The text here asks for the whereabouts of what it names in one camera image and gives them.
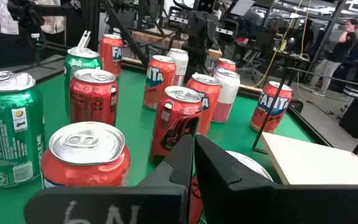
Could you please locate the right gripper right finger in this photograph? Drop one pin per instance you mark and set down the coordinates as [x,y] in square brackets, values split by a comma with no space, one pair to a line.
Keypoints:
[259,205]

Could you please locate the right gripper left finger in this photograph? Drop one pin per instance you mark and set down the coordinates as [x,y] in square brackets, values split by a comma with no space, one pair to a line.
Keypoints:
[154,199]

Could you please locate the red soda can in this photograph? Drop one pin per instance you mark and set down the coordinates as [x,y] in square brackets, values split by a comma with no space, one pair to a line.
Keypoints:
[85,174]

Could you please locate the white and pink can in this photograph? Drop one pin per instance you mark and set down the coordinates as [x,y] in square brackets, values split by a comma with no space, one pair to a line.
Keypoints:
[227,96]
[180,65]

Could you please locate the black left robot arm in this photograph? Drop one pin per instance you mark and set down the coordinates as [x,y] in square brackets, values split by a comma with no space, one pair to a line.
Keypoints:
[202,37]

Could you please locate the red cola can black figure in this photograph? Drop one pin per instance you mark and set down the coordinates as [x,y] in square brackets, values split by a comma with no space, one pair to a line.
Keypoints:
[176,124]

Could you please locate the red Coke Zero can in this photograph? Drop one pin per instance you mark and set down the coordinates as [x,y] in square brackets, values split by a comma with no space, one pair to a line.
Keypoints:
[92,102]

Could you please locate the person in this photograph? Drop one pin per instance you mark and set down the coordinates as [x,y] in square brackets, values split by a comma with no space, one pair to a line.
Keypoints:
[340,49]

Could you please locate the black device on stand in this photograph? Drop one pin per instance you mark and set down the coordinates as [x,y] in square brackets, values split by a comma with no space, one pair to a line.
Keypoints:
[30,21]

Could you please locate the wooden shelf with black frame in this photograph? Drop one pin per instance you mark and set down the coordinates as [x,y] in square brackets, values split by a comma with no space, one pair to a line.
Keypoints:
[306,158]

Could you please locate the silver metal bracket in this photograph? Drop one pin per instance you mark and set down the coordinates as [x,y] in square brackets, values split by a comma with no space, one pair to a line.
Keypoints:
[84,39]

